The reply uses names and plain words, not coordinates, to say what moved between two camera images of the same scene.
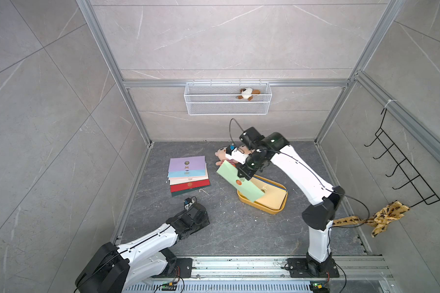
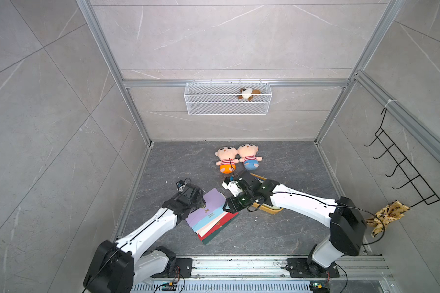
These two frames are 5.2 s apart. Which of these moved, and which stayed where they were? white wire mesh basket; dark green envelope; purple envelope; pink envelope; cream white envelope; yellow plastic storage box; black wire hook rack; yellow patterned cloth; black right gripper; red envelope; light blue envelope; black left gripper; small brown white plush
Moved: dark green envelope; black right gripper; cream white envelope; purple envelope; red envelope; black left gripper; light blue envelope; pink envelope
Stayed: yellow patterned cloth; yellow plastic storage box; white wire mesh basket; black wire hook rack; small brown white plush
